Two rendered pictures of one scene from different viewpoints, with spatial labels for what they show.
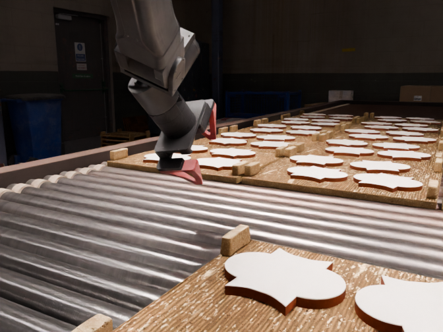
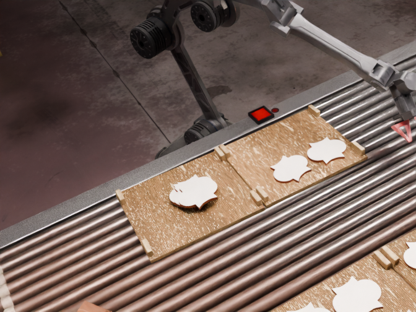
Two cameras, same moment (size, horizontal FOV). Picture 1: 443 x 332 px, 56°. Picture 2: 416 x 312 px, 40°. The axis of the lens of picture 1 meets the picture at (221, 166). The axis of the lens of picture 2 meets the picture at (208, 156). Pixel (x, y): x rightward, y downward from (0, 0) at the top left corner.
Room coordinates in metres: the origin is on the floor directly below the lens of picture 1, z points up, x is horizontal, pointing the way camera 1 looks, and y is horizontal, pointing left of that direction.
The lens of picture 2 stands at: (1.10, -1.47, 2.32)
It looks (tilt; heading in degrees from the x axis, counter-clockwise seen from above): 41 degrees down; 131
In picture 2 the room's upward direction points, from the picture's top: 11 degrees counter-clockwise
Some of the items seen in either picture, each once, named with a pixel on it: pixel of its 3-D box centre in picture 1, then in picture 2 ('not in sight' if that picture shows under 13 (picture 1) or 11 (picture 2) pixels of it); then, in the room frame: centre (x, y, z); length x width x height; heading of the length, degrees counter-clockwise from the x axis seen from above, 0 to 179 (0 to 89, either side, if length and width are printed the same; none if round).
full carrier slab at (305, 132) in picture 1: (286, 129); not in sight; (1.83, -0.29, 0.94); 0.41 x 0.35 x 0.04; 63
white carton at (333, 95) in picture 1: (341, 97); not in sight; (6.87, -1.94, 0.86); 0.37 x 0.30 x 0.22; 61
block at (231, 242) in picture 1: (235, 239); (358, 148); (0.53, -0.02, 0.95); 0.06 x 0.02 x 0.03; 150
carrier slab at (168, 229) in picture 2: not in sight; (187, 202); (0.11, -0.48, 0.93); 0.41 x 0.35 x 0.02; 59
